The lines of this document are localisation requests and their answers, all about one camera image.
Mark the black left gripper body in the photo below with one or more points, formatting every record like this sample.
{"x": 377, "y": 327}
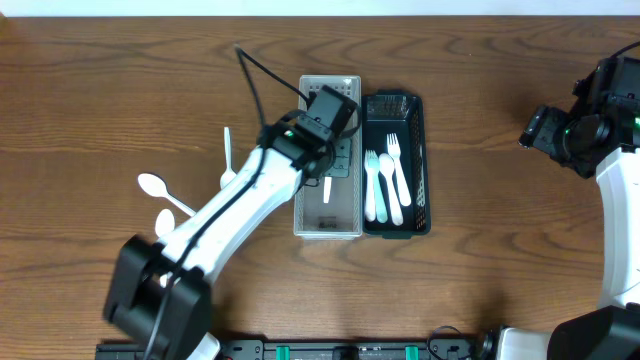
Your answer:
{"x": 342, "y": 157}

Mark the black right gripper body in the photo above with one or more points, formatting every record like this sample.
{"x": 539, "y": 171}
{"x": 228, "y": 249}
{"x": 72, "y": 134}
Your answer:
{"x": 549, "y": 127}

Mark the white plastic spoon long handle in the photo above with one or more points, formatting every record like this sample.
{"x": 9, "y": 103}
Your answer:
{"x": 327, "y": 189}

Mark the white plastic fork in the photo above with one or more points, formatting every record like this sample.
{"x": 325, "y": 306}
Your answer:
{"x": 370, "y": 210}

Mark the white plastic utensil handle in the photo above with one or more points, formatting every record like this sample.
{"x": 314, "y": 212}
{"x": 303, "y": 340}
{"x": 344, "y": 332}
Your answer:
{"x": 393, "y": 149}

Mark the pale green plastic spoon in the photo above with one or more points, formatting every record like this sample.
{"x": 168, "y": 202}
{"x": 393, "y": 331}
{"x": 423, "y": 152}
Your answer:
{"x": 229, "y": 174}

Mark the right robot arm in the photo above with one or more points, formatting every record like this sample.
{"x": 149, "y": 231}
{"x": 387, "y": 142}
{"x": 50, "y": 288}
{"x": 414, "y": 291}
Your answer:
{"x": 597, "y": 138}

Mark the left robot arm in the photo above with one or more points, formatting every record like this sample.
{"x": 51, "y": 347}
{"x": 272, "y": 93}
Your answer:
{"x": 160, "y": 293}

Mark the white spoon in black basket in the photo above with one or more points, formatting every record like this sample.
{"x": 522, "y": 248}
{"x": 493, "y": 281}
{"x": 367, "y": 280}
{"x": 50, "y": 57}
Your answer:
{"x": 387, "y": 169}

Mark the clear perforated plastic basket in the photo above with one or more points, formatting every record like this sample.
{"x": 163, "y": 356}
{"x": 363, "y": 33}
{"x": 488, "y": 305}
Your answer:
{"x": 341, "y": 218}

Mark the black perforated plastic basket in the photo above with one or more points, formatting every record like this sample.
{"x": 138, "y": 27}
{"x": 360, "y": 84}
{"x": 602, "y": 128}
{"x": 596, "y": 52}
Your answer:
{"x": 395, "y": 111}

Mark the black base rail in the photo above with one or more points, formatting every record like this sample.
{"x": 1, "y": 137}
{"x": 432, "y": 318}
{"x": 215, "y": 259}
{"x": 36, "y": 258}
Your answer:
{"x": 444, "y": 343}

